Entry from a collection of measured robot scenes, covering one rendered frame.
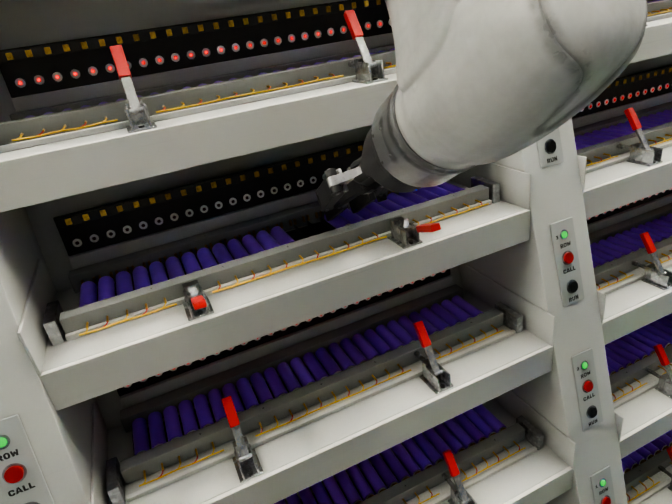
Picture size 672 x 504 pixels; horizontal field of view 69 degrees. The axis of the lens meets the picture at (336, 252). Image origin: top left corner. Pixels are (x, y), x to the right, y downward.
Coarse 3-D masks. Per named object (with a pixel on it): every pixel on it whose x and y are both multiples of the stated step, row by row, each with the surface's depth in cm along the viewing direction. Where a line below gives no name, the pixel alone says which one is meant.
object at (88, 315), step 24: (456, 192) 69; (480, 192) 69; (384, 216) 65; (408, 216) 65; (432, 216) 67; (312, 240) 61; (336, 240) 62; (240, 264) 58; (264, 264) 59; (144, 288) 56; (168, 288) 55; (72, 312) 53; (96, 312) 53; (120, 312) 54
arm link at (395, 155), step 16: (384, 112) 40; (384, 128) 39; (384, 144) 41; (400, 144) 38; (384, 160) 42; (400, 160) 39; (416, 160) 38; (400, 176) 41; (416, 176) 40; (432, 176) 40; (448, 176) 40
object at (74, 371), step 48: (528, 192) 65; (144, 240) 66; (384, 240) 64; (432, 240) 62; (480, 240) 65; (48, 288) 60; (240, 288) 58; (288, 288) 56; (336, 288) 58; (384, 288) 61; (48, 336) 51; (96, 336) 52; (144, 336) 51; (192, 336) 52; (240, 336) 55; (48, 384) 48; (96, 384) 50
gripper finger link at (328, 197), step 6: (330, 168) 49; (330, 174) 48; (336, 174) 49; (324, 180) 52; (324, 186) 53; (336, 186) 48; (318, 192) 56; (324, 192) 53; (330, 192) 51; (336, 192) 48; (342, 192) 50; (324, 198) 54; (330, 198) 52; (336, 198) 52; (324, 204) 55; (330, 204) 54; (324, 210) 57
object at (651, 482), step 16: (640, 448) 95; (656, 448) 95; (624, 464) 93; (640, 464) 92; (656, 464) 91; (624, 480) 89; (640, 480) 90; (656, 480) 91; (640, 496) 89; (656, 496) 88
